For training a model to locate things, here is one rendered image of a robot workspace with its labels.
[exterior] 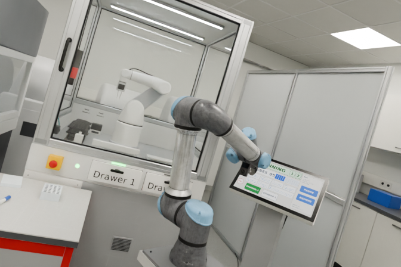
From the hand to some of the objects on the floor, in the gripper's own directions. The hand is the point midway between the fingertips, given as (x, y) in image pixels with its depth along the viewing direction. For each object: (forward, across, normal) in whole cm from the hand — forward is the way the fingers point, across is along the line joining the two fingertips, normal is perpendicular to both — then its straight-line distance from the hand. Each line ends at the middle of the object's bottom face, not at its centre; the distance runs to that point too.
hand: (250, 174), depth 175 cm
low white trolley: (+4, +74, +139) cm, 158 cm away
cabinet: (+71, +96, +83) cm, 145 cm away
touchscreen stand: (+86, -12, +71) cm, 112 cm away
